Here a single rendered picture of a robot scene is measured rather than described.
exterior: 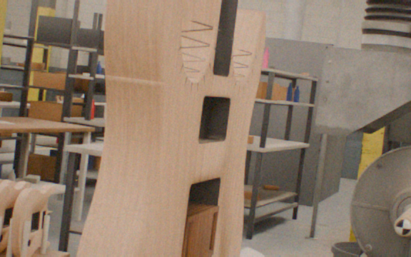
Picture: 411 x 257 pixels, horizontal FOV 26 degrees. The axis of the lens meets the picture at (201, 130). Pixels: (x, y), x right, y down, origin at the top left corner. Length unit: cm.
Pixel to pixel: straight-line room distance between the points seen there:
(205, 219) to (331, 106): 70
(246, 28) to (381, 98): 57
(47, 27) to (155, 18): 990
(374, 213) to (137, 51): 116
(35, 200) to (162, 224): 394
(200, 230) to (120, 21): 23
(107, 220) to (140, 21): 14
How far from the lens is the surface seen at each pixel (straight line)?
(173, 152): 67
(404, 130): 178
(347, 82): 146
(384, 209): 173
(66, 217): 637
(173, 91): 65
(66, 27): 1042
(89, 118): 964
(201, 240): 79
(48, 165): 1048
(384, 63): 145
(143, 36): 62
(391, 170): 174
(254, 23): 91
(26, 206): 452
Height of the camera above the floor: 144
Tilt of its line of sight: 3 degrees down
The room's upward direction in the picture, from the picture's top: 7 degrees clockwise
